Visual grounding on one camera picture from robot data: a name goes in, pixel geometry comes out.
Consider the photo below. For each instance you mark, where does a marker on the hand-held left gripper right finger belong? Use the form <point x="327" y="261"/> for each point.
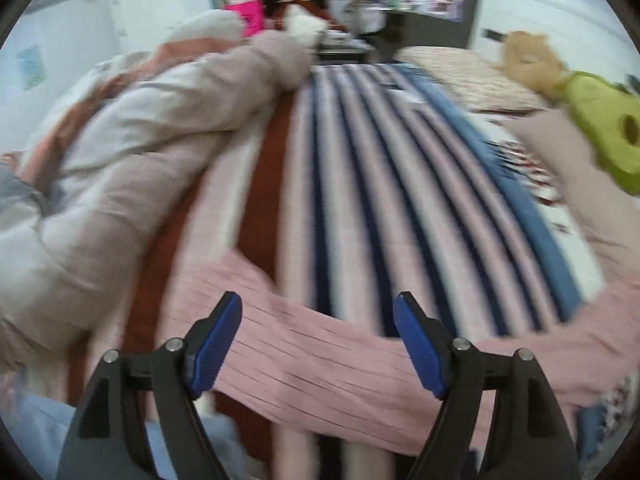
<point x="420" y="345"/>

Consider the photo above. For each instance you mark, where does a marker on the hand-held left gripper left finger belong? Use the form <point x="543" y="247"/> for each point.
<point x="215" y="345"/>

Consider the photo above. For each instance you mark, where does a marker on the pink pants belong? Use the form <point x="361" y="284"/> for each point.
<point x="325" y="360"/>

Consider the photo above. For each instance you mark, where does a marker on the striped blanket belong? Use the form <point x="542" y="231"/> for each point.
<point x="350" y="185"/>

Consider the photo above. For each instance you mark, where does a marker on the pink striped duvet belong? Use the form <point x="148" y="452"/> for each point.
<point x="150" y="150"/>

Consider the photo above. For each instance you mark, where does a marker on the pink ribbed pillow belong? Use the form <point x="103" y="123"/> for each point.
<point x="565" y="160"/>

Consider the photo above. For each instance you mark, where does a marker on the floral pillow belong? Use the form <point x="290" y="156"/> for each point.
<point x="465" y="75"/>

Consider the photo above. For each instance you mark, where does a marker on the green avocado plush toy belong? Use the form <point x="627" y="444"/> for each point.
<point x="600" y="115"/>

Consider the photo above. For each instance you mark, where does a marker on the brown plush toy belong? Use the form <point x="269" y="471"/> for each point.
<point x="530" y="60"/>

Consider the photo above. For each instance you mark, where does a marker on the pink shopping bag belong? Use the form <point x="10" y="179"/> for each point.
<point x="247" y="15"/>

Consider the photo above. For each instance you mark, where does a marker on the white down jacket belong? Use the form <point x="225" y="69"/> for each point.
<point x="305" y="22"/>

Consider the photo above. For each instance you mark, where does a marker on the white headboard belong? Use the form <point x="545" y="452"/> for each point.
<point x="550" y="15"/>

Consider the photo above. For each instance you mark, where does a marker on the small blue wall poster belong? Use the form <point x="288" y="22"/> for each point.
<point x="32" y="65"/>

